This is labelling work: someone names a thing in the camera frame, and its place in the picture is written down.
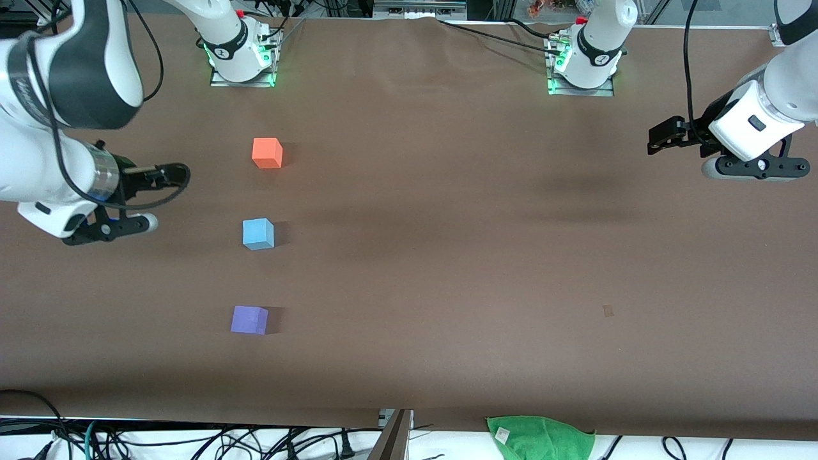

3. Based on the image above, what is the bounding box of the light blue foam block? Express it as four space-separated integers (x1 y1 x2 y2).
242 218 275 251

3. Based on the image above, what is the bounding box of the orange foam block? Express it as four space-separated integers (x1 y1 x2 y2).
252 137 283 169

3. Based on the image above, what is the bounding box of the purple foam block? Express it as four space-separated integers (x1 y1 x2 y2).
231 305 269 335

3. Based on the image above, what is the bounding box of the brown table cover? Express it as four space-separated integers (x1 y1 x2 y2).
0 11 818 441

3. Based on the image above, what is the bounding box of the green cloth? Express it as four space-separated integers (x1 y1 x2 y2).
486 415 596 460

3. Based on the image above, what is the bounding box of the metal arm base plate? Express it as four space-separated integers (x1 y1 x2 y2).
210 29 282 88
544 35 615 98

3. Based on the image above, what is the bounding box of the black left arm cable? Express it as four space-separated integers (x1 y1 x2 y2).
683 0 704 148

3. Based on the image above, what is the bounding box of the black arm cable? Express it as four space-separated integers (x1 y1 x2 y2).
22 0 190 211
683 0 704 148

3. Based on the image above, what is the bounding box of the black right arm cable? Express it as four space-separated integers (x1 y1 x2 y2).
22 0 190 211

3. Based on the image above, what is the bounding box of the aluminium frame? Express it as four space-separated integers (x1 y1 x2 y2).
373 0 468 21

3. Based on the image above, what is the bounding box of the grey metal post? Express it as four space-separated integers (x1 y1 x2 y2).
367 409 415 460

